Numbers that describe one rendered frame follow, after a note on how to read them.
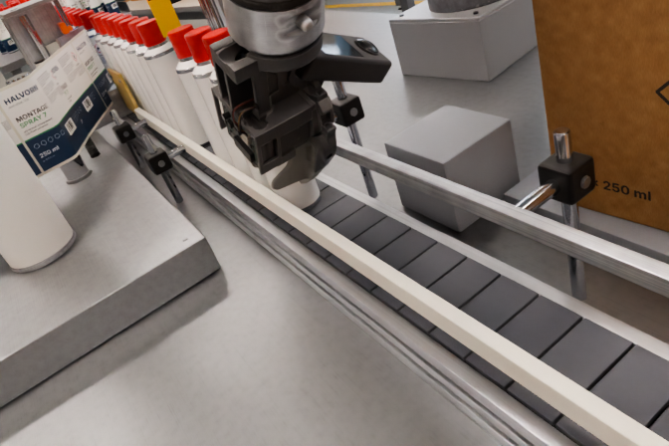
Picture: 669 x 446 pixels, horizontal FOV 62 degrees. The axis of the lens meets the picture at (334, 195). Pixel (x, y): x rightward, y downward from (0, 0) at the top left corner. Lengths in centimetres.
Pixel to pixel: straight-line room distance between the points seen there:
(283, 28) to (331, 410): 31
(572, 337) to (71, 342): 51
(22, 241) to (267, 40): 49
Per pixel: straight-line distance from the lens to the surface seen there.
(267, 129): 46
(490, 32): 95
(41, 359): 70
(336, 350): 54
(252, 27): 41
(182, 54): 74
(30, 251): 81
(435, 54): 101
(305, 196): 63
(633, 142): 53
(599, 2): 49
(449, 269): 50
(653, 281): 37
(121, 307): 69
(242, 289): 66
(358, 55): 51
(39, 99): 101
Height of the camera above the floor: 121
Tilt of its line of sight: 30 degrees down
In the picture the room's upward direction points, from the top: 20 degrees counter-clockwise
